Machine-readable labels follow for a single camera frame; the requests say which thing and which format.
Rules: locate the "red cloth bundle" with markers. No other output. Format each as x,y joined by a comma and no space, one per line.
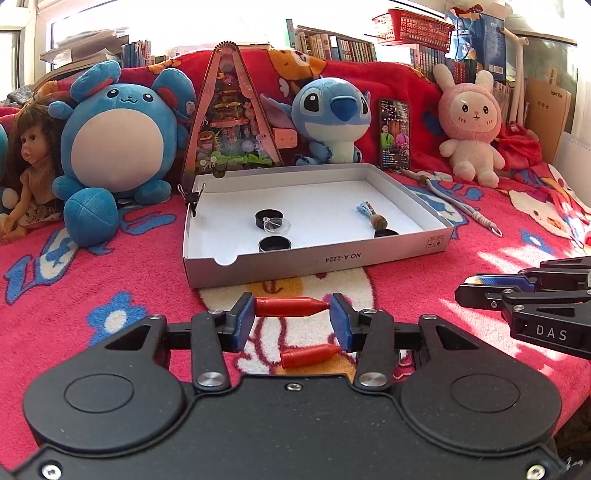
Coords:
521,147

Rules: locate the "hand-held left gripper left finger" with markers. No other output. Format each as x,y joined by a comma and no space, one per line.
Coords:
244,322

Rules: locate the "brown cardboard board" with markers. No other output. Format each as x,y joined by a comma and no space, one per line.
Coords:
549,115

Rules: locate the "window frame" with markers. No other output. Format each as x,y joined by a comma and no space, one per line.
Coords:
18,55

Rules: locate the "wide black lid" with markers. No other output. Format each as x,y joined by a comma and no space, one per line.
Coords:
387,233

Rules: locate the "small pink box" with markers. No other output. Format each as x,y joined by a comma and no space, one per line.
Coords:
284,137

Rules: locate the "stack of papers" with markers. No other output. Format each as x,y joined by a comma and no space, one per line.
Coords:
83,48

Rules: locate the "red plastic basket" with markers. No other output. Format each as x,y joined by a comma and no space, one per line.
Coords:
411,27

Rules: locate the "blue paper bag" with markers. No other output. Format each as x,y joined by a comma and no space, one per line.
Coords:
482,39

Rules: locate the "blue alien plush toy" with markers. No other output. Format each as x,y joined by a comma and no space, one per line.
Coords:
330,115

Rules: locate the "red bullet-shaped piece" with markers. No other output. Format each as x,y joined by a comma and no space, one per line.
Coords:
291,307
309,356

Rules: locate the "white cardboard box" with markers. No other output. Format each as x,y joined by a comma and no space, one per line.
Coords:
318,207

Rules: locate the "deep black cap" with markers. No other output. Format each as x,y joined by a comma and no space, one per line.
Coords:
274,243

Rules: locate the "triangular diorama house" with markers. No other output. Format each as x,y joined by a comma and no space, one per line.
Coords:
231,120

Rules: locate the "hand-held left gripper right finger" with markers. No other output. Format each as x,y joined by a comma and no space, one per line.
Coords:
340,323

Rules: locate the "small black binder clip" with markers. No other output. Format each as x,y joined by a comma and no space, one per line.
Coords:
194,198

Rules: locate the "small black cap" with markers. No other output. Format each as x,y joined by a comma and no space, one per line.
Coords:
264,217

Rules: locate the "round blue plush toy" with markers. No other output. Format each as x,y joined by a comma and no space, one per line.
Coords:
117,138

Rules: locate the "blue cat plush toy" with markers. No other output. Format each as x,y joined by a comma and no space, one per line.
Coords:
5,196

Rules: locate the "black smartphone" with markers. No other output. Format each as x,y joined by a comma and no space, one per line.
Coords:
395,134

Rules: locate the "brown-haired doll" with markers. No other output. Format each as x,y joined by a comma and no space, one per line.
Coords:
30,170

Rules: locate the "pink bunny plush toy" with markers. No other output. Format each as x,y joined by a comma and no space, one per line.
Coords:
468,124

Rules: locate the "shelf row of books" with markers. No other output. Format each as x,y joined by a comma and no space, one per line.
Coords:
332,46

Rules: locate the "clear plastic cap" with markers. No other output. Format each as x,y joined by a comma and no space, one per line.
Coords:
278,225

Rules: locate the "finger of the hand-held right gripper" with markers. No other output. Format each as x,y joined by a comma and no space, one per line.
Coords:
480,296
496,279

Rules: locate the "white rack pole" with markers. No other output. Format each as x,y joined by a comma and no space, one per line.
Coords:
519,74

